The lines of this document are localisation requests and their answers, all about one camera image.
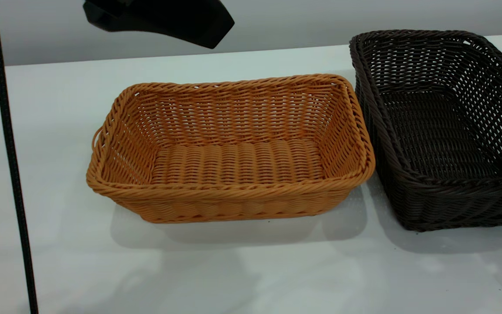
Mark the braided black left cable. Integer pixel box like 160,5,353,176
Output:
0,0,39,314

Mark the dark brown wicker basket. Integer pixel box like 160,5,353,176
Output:
349,30,502,232

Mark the light brown wicker basket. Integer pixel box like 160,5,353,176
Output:
86,74,376,224

